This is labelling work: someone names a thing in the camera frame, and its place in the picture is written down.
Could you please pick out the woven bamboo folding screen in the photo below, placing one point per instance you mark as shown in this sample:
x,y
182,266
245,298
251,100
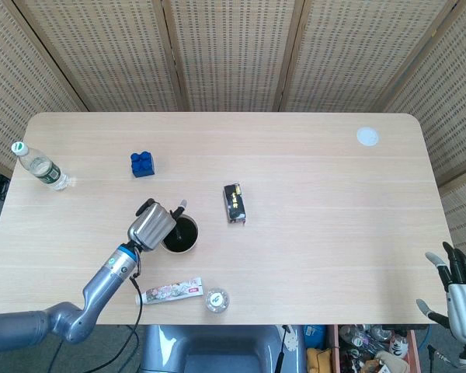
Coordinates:
x,y
233,54

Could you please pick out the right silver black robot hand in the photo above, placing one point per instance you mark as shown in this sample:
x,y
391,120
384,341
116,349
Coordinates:
x,y
464,307

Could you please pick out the blue building block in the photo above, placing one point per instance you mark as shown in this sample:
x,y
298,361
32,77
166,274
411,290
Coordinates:
x,y
143,166

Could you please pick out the yellow bag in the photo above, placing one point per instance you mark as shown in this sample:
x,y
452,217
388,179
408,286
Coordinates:
x,y
317,361

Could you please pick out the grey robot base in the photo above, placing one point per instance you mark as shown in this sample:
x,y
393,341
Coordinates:
x,y
217,349

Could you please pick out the white perforated plate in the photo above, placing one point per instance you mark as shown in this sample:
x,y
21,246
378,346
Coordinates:
x,y
292,339

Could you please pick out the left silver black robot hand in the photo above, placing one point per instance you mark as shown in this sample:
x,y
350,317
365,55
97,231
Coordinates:
x,y
151,227

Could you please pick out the clear bottle with green label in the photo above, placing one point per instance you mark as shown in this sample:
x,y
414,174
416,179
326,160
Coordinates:
x,y
42,169

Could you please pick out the blue container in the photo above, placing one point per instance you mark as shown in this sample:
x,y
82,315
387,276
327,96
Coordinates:
x,y
314,336

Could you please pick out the floral toothpaste tube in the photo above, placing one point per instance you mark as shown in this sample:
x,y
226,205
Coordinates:
x,y
167,291

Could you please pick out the black box with gold print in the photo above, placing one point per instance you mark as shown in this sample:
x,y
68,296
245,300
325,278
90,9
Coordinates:
x,y
234,204

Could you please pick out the cup of dark liquid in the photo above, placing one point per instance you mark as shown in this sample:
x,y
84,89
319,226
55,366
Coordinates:
x,y
186,237

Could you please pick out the wooden crate of clutter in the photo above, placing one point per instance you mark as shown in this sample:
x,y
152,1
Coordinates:
x,y
369,349

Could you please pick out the clear bottle with white cap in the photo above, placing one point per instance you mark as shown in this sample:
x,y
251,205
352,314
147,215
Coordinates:
x,y
216,300

